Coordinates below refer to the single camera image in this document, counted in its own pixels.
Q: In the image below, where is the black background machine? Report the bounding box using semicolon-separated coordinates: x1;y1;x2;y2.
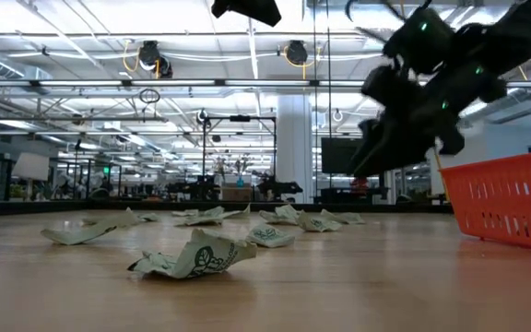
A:
254;172;304;198

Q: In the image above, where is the red chair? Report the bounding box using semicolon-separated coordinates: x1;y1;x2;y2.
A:
350;177;371;198

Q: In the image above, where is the black background rig frame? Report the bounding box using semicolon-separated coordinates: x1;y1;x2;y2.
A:
200;114;278;204

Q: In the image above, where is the white lamp shade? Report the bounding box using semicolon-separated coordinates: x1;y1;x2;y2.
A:
11;152;52;183

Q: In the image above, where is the black ceiling cord reel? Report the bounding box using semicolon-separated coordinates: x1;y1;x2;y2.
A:
283;39;311;66
136;40;175;80

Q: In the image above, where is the brown cardboard box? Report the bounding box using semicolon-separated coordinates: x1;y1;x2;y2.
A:
221;186;254;203

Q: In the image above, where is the black wall screen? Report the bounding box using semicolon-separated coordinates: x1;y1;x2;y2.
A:
320;136;363;175

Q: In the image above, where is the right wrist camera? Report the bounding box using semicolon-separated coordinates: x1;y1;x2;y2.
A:
360;64;415;111

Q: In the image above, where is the black aluminium table frame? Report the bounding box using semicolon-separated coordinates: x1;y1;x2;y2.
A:
0;197;454;219

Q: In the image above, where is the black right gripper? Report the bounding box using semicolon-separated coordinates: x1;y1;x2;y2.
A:
350;59;507;179

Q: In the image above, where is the blue vase with flowers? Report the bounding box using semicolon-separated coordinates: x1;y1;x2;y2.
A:
212;155;254;189

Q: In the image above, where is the white building column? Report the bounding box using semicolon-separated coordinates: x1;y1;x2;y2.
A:
276;94;314;205

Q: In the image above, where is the green potted plant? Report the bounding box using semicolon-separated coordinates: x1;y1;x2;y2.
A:
8;182;30;201

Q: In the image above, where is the orange plastic basket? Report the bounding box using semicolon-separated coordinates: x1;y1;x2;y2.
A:
439;147;531;254

